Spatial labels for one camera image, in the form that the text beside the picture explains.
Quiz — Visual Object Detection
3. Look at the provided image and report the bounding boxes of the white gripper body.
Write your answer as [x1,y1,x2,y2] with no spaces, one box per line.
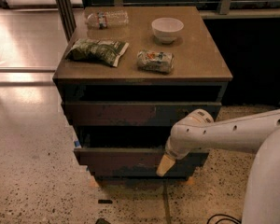
[165,138,189,160]

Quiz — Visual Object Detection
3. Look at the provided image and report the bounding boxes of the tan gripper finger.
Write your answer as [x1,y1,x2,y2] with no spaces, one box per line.
[156,154,175,176]

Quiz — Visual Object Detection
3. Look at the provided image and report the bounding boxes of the brown drawer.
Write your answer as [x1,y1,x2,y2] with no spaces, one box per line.
[74,147,209,179]
[62,101,221,127]

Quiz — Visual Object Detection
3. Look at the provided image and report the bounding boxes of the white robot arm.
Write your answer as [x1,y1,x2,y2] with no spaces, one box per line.
[156,109,280,224]

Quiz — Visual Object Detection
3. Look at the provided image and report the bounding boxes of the brown drawer cabinet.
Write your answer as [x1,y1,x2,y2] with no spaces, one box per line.
[52,6,233,183]

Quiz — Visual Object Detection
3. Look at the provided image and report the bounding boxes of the crushed soda can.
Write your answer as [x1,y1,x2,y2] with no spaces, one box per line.
[137,49,174,74]

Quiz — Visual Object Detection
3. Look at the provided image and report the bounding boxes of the dark object at floor edge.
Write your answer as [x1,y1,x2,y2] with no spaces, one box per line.
[95,218,111,224]

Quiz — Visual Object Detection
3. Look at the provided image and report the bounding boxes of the blue tape piece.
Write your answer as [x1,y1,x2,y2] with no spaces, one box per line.
[74,140,82,148]

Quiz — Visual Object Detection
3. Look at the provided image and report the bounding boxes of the white ceramic bowl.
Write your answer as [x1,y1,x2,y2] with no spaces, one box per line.
[151,18,184,44]

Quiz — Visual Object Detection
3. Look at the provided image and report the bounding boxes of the green chip bag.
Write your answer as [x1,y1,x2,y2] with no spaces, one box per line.
[65,38,129,67]

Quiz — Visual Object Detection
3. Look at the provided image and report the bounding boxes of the clear plastic water bottle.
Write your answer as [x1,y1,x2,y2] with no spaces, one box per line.
[85,10,129,29]

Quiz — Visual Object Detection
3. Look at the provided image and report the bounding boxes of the black cable on floor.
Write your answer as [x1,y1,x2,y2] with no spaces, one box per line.
[206,213,243,224]

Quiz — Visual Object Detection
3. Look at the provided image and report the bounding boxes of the dark metal post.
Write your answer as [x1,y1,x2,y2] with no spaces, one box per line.
[55,0,77,41]

